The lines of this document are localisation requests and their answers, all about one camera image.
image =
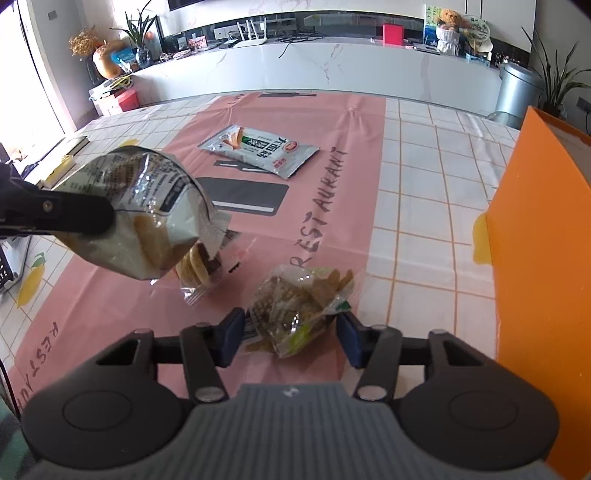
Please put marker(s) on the small red box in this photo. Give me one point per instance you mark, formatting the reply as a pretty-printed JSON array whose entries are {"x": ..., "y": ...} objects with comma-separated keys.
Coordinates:
[{"x": 393, "y": 34}]

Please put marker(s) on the black book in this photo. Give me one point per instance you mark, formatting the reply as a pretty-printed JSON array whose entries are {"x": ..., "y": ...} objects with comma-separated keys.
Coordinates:
[{"x": 74, "y": 144}]

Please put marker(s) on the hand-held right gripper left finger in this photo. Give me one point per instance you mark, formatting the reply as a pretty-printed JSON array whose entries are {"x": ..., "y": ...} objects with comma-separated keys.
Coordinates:
[{"x": 231, "y": 337}]

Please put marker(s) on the yellow box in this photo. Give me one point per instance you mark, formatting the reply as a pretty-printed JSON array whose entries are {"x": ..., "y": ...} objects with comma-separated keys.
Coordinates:
[{"x": 63, "y": 167}]

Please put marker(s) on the potted green plant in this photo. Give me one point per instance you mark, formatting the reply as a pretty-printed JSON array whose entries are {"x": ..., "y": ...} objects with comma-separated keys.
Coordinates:
[{"x": 556, "y": 87}]

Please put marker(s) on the white stand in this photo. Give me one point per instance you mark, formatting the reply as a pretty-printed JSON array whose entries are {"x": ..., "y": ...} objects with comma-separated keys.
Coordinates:
[{"x": 14, "y": 265}]

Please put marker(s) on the white breadstick packet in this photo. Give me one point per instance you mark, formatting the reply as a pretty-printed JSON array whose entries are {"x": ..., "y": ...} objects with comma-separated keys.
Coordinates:
[{"x": 258, "y": 147}]

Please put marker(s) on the blue framed picture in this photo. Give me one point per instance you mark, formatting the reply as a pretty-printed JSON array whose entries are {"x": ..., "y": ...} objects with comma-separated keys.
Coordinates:
[{"x": 431, "y": 23}]

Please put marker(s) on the small clear cracker packet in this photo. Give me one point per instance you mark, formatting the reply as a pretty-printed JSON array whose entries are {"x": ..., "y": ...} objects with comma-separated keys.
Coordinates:
[{"x": 198, "y": 270}]

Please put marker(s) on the orange vase with dried flowers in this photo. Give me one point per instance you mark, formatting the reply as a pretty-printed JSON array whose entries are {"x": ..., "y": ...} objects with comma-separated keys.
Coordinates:
[{"x": 108, "y": 62}]

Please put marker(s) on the white router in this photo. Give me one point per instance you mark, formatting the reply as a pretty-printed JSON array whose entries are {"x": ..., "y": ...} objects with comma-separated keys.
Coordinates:
[{"x": 249, "y": 39}]

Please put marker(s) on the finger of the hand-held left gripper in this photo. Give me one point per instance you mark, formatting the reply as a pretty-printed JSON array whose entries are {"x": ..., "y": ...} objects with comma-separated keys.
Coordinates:
[{"x": 69, "y": 214}]

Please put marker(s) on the glass vase with plant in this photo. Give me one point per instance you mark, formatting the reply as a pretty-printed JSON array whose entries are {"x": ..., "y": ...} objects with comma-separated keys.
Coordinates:
[{"x": 141, "y": 50}]

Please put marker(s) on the green cloth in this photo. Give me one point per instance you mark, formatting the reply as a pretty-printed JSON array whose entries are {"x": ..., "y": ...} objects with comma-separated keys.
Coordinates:
[{"x": 14, "y": 443}]

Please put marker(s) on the pink table runner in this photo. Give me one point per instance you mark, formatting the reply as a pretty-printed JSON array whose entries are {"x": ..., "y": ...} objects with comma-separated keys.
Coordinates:
[{"x": 323, "y": 161}]

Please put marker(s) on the stack of papers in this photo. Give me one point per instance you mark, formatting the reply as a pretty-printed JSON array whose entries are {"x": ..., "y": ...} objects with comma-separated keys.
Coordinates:
[{"x": 111, "y": 87}]

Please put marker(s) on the large white snack bag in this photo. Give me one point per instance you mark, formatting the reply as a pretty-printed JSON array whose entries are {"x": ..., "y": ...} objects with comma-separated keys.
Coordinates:
[{"x": 138, "y": 230}]

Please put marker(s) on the red storage box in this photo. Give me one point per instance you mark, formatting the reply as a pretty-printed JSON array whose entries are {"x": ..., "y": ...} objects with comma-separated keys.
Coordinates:
[{"x": 117, "y": 102}]

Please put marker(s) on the clear green snack packet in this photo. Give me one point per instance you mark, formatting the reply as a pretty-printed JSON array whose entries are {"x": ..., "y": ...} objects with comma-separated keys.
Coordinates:
[{"x": 291, "y": 304}]

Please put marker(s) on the blue packet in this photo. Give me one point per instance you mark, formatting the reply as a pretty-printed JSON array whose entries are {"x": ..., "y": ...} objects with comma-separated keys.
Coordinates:
[{"x": 122, "y": 60}]

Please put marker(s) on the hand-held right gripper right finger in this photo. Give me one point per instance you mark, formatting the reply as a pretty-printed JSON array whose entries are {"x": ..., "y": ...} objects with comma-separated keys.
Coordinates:
[{"x": 351, "y": 339}]

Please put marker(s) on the round decorated fan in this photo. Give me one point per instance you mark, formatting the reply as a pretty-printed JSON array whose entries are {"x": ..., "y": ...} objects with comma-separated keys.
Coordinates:
[{"x": 475, "y": 30}]

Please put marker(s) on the white marble cabinet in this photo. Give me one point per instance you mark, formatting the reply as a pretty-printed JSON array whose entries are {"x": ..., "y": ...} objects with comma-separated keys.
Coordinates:
[{"x": 300, "y": 69}]

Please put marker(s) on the metal trash can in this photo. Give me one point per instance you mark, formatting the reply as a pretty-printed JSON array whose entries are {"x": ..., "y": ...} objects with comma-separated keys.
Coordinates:
[{"x": 519, "y": 90}]

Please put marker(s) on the teddy bear in white basket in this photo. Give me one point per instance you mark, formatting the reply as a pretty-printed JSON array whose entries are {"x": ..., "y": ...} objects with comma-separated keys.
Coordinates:
[{"x": 448, "y": 32}]

